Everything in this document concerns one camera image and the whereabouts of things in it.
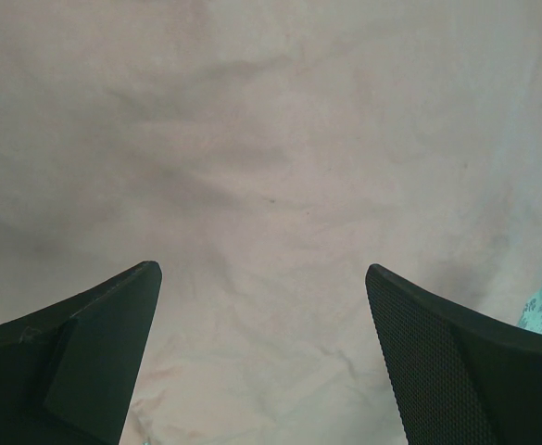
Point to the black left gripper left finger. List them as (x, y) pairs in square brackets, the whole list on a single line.
[(68, 371)]

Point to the salmon pink t-shirt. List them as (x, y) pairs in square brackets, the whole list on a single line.
[(265, 154)]

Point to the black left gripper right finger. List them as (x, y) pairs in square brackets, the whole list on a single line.
[(459, 377)]

